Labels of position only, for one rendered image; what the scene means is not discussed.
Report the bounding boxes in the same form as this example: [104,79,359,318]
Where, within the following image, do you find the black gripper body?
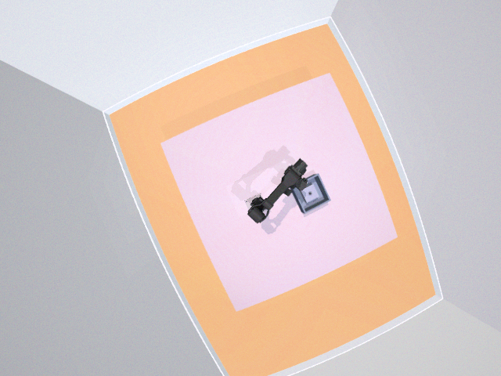
[284,168,307,197]

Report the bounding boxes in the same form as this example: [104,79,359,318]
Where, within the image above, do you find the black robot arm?
[247,159,308,224]

